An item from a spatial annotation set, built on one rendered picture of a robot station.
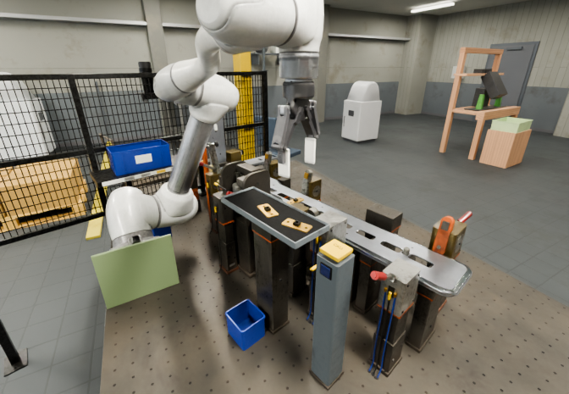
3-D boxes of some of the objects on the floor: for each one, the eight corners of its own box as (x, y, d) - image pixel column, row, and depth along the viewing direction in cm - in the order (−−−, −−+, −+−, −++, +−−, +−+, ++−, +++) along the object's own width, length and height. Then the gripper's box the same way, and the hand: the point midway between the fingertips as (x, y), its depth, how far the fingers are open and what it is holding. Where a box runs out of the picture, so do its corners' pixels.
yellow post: (264, 242, 272) (256, 2, 198) (249, 250, 261) (234, -2, 187) (253, 235, 285) (242, 6, 210) (239, 241, 274) (221, 2, 199)
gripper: (282, 82, 54) (283, 187, 62) (335, 79, 73) (331, 159, 81) (252, 81, 58) (256, 180, 66) (310, 78, 76) (308, 156, 85)
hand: (297, 163), depth 73 cm, fingers open, 12 cm apart
